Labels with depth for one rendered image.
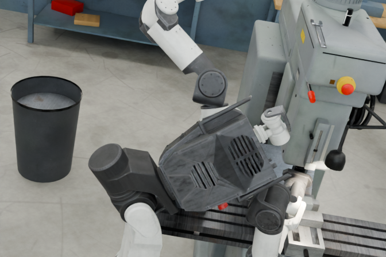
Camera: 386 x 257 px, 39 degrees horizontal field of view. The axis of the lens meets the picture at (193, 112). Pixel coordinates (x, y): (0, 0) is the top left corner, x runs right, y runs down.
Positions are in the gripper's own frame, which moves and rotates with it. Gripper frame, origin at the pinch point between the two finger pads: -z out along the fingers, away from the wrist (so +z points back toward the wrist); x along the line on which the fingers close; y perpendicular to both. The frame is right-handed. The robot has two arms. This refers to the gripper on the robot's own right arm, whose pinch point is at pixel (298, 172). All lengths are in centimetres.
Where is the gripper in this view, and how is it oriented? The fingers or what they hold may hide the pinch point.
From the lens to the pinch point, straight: 233.4
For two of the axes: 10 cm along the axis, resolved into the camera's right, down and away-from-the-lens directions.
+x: -9.3, -2.9, 2.1
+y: -1.6, 8.6, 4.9
